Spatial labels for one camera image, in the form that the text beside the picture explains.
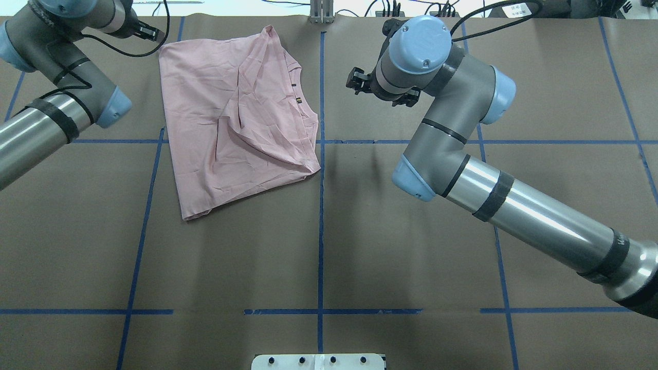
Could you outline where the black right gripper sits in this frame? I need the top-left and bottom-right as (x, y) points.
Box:
(345, 18), (421, 107)

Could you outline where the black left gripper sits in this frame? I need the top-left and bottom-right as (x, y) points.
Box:
(123, 11), (166, 42)

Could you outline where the pink Snoopy t-shirt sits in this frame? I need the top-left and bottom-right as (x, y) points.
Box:
(158, 25), (321, 221)

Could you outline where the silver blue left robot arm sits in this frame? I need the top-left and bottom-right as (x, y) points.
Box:
(1, 1), (170, 188)

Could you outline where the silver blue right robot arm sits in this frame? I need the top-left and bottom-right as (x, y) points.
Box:
(346, 15), (657, 319)

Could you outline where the orange grey hub left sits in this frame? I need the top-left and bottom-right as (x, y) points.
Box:
(371, 1), (405, 18)

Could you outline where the orange grey hub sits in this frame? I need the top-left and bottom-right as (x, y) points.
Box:
(424, 3), (459, 18)
(371, 1), (405, 18)

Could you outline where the orange grey hub right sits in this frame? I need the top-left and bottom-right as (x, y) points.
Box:
(424, 3), (459, 18)

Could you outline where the black box with label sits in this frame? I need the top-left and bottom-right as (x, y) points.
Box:
(485, 1), (572, 19)

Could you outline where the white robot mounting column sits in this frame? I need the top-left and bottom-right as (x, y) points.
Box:
(250, 353), (388, 369)

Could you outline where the aluminium frame post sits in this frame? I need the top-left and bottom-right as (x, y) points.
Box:
(308, 0), (335, 24)

